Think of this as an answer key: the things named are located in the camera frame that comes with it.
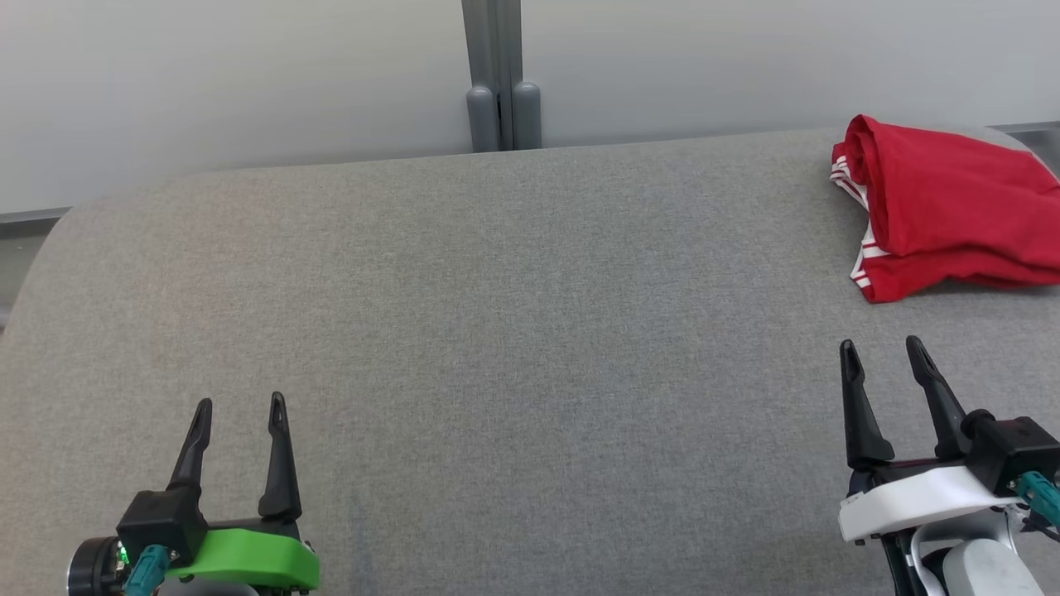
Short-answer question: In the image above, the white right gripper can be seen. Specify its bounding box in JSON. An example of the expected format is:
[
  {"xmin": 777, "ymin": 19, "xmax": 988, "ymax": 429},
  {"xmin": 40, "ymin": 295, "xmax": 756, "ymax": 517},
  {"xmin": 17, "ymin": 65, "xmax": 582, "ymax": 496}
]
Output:
[{"xmin": 839, "ymin": 335, "xmax": 1024, "ymax": 546}]

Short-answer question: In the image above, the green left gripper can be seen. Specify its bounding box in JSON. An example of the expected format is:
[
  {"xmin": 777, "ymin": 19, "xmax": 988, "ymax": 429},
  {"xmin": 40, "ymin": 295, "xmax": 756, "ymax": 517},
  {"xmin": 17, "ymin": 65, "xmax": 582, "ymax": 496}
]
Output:
[{"xmin": 166, "ymin": 392, "xmax": 321, "ymax": 592}]

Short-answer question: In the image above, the red Bulls 23 jersey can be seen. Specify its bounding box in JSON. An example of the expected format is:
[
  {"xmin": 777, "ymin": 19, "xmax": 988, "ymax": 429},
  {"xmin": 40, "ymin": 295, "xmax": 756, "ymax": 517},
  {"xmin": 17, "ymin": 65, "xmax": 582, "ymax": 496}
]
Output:
[{"xmin": 831, "ymin": 114, "xmax": 1060, "ymax": 259}]

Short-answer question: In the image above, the black cable with teal plug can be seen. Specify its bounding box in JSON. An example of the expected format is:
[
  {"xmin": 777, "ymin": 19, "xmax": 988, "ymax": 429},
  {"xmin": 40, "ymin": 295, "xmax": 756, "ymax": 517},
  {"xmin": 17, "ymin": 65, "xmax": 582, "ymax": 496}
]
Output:
[
  {"xmin": 1017, "ymin": 471, "xmax": 1060, "ymax": 541},
  {"xmin": 123, "ymin": 544, "xmax": 171, "ymax": 596}
]

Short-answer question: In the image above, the grey double partition post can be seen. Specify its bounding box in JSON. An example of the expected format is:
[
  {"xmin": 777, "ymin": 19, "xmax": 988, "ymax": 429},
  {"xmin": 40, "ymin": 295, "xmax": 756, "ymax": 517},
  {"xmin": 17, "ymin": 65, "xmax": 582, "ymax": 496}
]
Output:
[{"xmin": 460, "ymin": 0, "xmax": 544, "ymax": 155}]

